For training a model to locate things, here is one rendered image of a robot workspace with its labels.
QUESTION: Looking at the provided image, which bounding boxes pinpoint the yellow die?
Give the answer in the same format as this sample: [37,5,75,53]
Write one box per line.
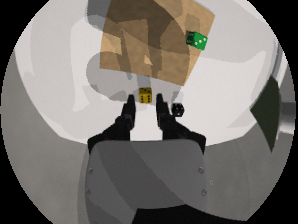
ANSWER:
[139,87,152,104]

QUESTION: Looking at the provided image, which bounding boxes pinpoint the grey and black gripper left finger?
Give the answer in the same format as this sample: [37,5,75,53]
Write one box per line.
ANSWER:
[87,94,136,155]

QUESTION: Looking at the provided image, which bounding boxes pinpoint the tan square mat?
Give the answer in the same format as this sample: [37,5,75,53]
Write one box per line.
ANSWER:
[100,0,215,87]

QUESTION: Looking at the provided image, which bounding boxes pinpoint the green die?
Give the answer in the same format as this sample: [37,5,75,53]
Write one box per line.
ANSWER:
[186,32,208,50]

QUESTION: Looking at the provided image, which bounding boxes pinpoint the black die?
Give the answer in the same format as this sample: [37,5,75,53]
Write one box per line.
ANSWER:
[171,104,185,117]

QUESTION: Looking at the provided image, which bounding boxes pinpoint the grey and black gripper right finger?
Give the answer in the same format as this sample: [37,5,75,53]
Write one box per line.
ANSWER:
[156,93,206,156]

